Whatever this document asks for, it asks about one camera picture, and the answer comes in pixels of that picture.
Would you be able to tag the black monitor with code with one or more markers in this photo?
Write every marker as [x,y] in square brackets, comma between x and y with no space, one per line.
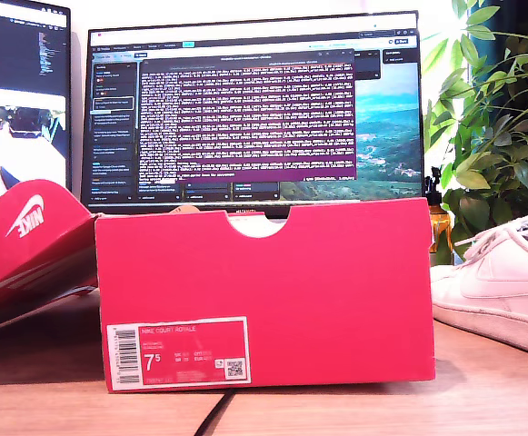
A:
[18,68]

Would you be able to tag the red Nike shoebox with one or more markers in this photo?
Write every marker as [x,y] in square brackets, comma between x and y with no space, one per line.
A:
[291,295]

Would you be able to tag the wide black computer monitor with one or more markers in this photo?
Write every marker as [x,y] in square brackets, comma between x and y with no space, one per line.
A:
[245,113]

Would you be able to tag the white leather sneaker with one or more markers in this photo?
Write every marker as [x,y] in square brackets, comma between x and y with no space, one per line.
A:
[495,281]

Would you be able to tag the red Nike shoebox lid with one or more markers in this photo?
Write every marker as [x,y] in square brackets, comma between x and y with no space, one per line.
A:
[27,245]

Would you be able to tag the green leafy houseplant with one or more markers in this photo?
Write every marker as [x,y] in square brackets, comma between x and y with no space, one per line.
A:
[509,150]

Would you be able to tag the amber pump bottle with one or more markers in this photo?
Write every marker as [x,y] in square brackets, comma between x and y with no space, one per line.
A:
[441,227]

